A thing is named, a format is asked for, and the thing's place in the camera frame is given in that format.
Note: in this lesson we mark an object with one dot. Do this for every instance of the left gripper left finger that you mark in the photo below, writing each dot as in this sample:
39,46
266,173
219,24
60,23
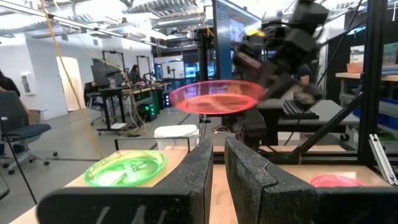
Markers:
155,205

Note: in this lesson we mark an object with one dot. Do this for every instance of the black metal rig frame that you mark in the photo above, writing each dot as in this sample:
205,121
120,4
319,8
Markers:
371,93

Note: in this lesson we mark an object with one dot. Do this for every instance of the pink translucent plate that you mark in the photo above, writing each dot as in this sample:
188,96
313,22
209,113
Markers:
335,181
214,99

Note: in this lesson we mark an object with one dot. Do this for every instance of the green translucent plate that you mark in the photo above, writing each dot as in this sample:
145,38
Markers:
124,169

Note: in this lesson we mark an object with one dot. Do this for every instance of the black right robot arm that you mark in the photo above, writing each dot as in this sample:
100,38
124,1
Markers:
311,14

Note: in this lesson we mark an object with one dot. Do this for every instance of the silver aluminium extrusion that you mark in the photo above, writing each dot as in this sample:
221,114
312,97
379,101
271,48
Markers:
382,158

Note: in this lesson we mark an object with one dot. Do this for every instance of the pale wooden board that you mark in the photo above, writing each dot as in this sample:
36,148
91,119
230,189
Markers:
70,84

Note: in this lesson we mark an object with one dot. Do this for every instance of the white board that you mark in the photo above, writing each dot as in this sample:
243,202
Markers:
172,68

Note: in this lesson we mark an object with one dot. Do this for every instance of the computer with green lights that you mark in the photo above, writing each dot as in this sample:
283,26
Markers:
147,110

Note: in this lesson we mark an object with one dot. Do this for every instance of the blue-grey office chair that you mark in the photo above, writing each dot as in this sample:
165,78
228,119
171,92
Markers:
18,130

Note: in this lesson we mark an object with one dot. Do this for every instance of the black desk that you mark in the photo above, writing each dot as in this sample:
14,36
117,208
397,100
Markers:
115,91

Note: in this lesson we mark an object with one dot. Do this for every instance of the large display screen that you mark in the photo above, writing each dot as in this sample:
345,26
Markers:
224,40

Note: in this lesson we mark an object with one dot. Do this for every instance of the black keyboard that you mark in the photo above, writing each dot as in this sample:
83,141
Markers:
298,112

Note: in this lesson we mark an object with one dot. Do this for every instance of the grey desk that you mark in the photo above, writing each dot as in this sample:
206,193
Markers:
329,112

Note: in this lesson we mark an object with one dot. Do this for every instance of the long ceiling light bar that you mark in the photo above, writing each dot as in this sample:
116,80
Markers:
93,28

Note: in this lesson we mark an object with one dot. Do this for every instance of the cardboard box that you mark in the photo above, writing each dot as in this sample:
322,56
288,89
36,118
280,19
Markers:
35,116

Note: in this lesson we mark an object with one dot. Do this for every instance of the dark computer monitor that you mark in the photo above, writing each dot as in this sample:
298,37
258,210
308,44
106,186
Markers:
101,74

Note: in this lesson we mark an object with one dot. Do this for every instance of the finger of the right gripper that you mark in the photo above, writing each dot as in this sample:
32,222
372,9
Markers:
281,88
269,73

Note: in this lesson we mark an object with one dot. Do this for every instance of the storage bench with wooden top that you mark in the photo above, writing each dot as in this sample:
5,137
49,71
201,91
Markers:
348,75

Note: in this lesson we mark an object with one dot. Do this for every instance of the white plastic bin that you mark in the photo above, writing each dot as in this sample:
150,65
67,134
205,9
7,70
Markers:
175,133

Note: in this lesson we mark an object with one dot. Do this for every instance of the black display stand post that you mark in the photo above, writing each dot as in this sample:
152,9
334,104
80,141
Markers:
203,59

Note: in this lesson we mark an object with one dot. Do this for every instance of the person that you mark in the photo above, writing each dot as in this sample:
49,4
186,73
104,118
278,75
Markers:
7,85
303,73
135,74

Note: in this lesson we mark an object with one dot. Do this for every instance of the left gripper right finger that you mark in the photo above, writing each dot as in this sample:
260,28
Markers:
280,205

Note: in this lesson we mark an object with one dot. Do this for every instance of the orange box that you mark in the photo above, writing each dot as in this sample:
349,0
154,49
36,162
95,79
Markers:
354,68

